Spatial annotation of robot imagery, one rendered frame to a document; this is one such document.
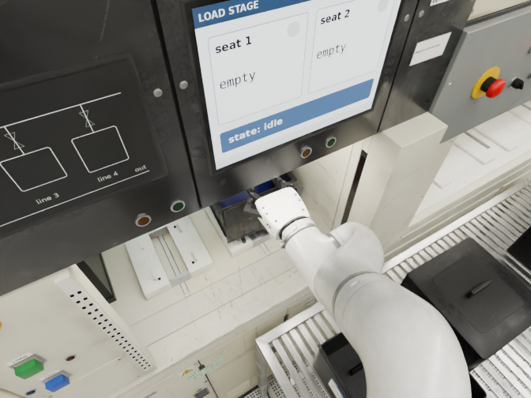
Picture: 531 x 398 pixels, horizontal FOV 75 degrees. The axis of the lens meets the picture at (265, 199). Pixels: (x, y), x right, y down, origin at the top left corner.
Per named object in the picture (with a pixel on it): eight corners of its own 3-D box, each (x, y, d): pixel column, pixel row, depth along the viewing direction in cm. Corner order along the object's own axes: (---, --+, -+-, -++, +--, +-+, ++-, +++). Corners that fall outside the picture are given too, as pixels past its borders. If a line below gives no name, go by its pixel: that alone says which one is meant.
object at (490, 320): (467, 373, 96) (491, 361, 86) (393, 287, 113) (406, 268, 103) (534, 322, 106) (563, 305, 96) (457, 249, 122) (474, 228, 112)
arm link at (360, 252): (427, 229, 44) (348, 212, 74) (320, 298, 43) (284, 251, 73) (461, 288, 44) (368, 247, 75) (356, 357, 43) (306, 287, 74)
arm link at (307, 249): (319, 218, 70) (280, 242, 70) (359, 270, 63) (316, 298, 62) (325, 235, 77) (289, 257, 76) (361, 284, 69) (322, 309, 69)
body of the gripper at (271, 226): (276, 251, 76) (253, 215, 82) (315, 233, 79) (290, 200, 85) (276, 231, 70) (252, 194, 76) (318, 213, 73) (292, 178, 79)
